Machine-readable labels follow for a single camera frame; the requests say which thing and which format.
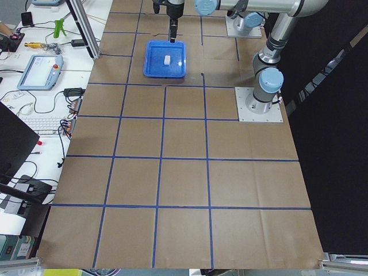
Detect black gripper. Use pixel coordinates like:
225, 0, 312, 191
166, 0, 184, 43

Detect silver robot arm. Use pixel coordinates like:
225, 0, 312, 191
227, 11, 265, 30
194, 1, 328, 114

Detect blue plastic tray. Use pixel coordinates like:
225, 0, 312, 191
143, 40, 186, 78

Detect black power adapter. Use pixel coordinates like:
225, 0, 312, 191
70, 39, 85, 47

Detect blue teach pendant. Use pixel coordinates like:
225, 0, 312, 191
17, 55, 64, 91

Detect yellow tool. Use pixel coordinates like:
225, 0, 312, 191
24, 42, 44, 49

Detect brown paper table cover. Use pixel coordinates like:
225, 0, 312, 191
37, 1, 323, 269

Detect white keyboard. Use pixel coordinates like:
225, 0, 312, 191
20, 117, 70, 136

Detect black monitor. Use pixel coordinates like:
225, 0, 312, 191
1, 104, 41, 204

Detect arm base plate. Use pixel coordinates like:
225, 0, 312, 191
225, 17, 262, 39
235, 87, 283, 123

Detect aluminium frame post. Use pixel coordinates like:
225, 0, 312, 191
66, 0, 101, 60

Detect green handled reacher grabber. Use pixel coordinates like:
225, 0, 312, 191
53, 18, 66, 39

